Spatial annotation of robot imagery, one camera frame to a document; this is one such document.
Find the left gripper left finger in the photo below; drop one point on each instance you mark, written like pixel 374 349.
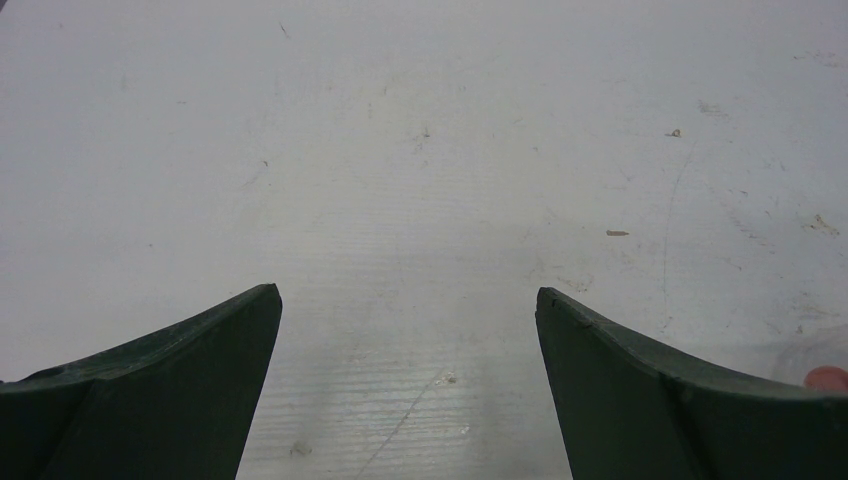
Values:
pixel 177 403

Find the person's right hand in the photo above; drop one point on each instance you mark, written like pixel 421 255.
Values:
pixel 827 378

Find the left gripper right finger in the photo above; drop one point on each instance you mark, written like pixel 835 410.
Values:
pixel 631 407

